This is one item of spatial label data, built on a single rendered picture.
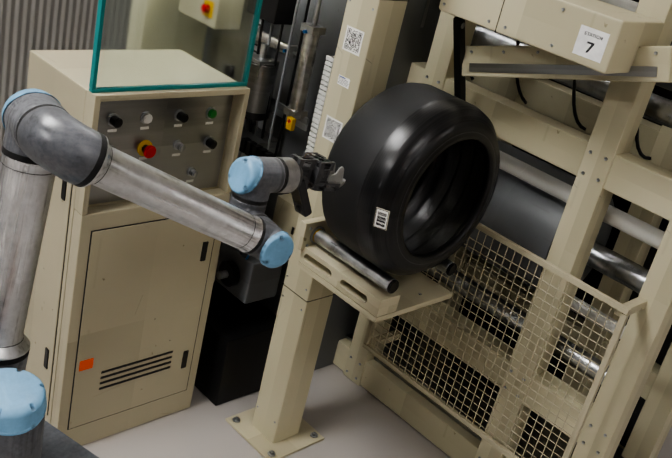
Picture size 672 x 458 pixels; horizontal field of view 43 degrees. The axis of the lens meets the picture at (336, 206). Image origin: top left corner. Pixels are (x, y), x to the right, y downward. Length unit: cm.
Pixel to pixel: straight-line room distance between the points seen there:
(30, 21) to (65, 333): 248
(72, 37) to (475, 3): 302
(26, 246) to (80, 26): 340
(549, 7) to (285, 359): 148
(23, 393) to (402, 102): 126
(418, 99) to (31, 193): 113
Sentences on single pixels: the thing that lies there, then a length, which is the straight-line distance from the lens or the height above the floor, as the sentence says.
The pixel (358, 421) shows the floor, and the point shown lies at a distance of 350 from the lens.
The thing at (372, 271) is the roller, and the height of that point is 91.
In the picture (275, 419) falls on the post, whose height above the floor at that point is 11.
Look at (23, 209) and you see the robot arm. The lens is 187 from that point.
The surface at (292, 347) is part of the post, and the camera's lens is 304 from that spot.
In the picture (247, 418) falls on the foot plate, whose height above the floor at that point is 1.
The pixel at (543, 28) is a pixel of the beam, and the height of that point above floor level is 169.
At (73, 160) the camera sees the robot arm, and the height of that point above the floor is 140.
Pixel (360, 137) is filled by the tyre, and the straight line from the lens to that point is 242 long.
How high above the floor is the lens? 207
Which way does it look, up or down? 23 degrees down
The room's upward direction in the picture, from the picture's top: 14 degrees clockwise
